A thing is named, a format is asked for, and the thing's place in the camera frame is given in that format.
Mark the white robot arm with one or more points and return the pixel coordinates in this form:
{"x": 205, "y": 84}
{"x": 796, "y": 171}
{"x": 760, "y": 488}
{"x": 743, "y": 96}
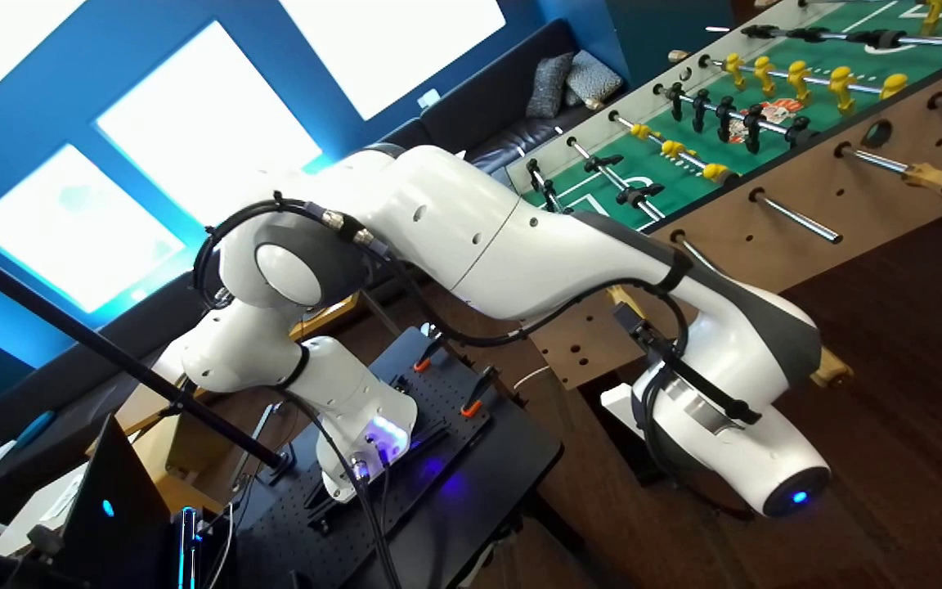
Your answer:
{"x": 710, "y": 393}

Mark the dark couch with pillows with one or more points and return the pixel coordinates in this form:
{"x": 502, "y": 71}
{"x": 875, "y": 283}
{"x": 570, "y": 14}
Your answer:
{"x": 509, "y": 105}

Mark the foosball table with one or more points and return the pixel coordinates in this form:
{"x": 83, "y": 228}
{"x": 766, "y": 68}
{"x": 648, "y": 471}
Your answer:
{"x": 773, "y": 99}

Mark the black laptop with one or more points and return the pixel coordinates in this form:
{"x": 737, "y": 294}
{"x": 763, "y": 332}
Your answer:
{"x": 119, "y": 524}

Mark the black tripod pole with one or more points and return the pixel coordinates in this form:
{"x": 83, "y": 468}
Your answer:
{"x": 141, "y": 375}

